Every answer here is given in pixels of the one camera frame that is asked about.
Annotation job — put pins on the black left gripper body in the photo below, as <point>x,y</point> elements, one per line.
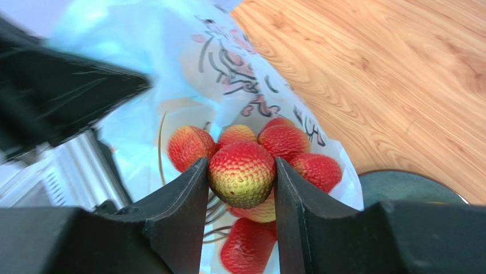
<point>51,97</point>

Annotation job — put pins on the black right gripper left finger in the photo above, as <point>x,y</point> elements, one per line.
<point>161,233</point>

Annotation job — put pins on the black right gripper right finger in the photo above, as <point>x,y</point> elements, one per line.
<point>319,234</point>

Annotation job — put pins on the aluminium frame rail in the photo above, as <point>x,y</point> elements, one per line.
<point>79,173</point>

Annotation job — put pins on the red strawberry bunch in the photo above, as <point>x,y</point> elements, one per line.
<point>242,174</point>

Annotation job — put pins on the black fruit plate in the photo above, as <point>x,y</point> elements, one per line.
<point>390,184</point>

